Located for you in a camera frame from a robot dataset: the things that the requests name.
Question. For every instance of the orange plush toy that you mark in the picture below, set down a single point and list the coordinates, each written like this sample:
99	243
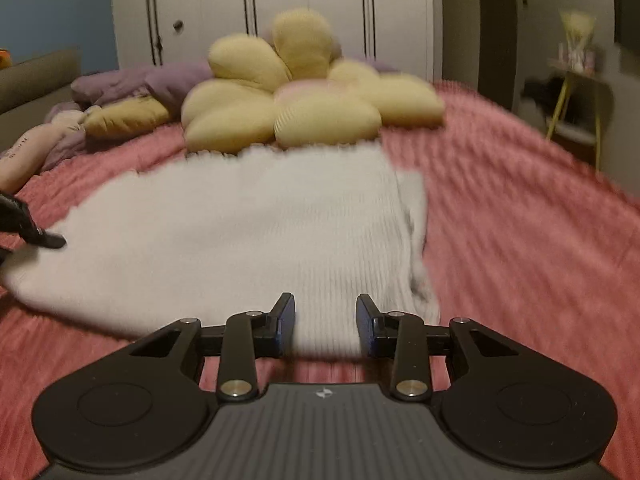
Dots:
4	59

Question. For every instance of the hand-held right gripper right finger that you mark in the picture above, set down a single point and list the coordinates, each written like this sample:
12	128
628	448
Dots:
365	327

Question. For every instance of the purple quilt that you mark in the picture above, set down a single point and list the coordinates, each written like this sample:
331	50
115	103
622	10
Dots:
165	80

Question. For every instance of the pink ribbed blanket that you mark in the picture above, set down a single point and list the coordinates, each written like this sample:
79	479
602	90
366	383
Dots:
525	260

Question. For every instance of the grey-green sofa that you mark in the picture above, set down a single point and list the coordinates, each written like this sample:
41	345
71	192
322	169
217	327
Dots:
35	80

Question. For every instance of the yellow leaf-shaped pillow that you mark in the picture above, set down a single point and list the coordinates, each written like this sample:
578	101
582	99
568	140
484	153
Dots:
130	117

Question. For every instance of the wrapped flower bouquet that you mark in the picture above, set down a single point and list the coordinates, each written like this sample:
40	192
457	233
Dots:
577	40

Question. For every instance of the yellow flower-shaped pillow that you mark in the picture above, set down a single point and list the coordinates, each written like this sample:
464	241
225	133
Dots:
240	105

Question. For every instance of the yellow-legged side table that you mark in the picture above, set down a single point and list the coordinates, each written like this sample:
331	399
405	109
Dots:
595	80

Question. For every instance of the white ribbed knit sweater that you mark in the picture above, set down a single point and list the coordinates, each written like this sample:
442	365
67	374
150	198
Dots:
250	230

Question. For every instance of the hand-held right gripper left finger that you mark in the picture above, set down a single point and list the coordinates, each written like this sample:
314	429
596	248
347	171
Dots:
285	327

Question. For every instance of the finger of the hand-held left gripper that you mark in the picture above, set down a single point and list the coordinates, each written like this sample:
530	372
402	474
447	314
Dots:
20	220

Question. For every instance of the long pink plush toy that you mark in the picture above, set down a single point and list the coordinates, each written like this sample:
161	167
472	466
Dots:
30	155

